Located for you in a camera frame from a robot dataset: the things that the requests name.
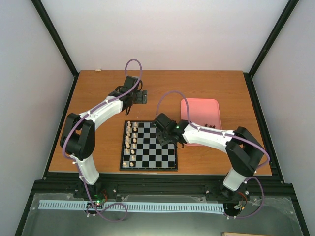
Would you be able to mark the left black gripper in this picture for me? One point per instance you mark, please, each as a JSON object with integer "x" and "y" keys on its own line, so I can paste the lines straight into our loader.
{"x": 143, "y": 97}

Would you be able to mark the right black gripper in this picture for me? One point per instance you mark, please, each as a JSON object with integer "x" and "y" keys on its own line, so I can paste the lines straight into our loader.
{"x": 162, "y": 141}

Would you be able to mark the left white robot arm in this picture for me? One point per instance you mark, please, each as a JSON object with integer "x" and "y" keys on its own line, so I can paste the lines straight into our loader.
{"x": 78, "y": 136}

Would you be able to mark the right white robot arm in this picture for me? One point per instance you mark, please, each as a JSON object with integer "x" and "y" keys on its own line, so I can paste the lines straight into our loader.
{"x": 243, "y": 150}

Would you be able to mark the pink plastic tray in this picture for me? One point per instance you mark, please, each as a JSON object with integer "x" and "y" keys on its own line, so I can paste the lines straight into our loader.
{"x": 204, "y": 111}

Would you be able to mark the black white chessboard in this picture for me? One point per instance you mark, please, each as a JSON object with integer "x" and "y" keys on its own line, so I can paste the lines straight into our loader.
{"x": 141, "y": 146}

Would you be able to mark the black aluminium frame rail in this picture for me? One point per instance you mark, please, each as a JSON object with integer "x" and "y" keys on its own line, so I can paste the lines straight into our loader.
{"x": 125, "y": 184}

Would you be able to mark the light blue cable duct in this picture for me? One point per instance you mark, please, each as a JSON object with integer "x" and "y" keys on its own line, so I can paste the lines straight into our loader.
{"x": 137, "y": 207}

